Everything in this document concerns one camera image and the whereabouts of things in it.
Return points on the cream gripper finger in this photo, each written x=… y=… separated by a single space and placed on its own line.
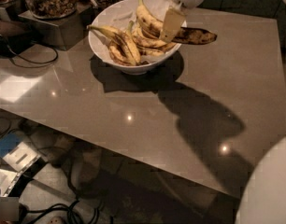
x=173 y=20

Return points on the long spotted banana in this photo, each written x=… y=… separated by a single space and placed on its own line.
x=191 y=36

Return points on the yellow banana at rear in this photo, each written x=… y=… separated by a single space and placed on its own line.
x=150 y=43

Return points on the white ceramic bowl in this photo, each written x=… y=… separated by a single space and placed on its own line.
x=118 y=16

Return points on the spotted banana with stem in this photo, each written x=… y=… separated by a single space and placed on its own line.
x=122 y=39

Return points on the brown bruised banana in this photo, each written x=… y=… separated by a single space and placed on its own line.
x=117 y=55

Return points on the white paper napkin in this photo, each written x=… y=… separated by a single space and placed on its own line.
x=161 y=9

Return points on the dark device on table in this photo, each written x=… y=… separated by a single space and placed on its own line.
x=15 y=37

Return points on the blue and white box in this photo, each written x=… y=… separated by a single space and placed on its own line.
x=17 y=153

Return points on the white flat box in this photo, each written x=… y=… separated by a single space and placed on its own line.
x=8 y=179

